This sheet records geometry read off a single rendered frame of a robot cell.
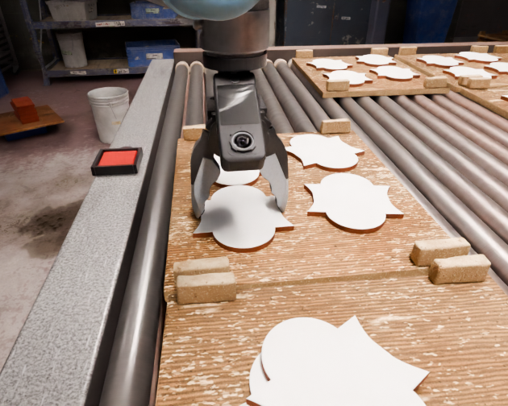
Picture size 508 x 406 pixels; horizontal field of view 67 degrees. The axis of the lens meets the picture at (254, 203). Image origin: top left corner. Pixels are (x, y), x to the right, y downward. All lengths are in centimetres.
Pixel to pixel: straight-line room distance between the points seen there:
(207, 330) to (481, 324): 26
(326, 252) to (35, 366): 32
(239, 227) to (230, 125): 15
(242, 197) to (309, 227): 11
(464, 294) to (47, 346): 42
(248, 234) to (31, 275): 167
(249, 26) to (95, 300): 33
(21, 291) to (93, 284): 153
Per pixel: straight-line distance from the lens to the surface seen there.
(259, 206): 53
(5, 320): 191
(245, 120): 40
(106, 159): 74
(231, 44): 42
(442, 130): 95
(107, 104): 312
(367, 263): 46
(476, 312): 45
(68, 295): 49
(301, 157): 66
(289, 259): 45
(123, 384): 38
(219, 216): 51
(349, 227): 50
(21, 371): 43
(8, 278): 211
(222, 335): 38
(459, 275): 46
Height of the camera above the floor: 123
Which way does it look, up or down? 32 degrees down
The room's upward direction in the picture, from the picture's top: straight up
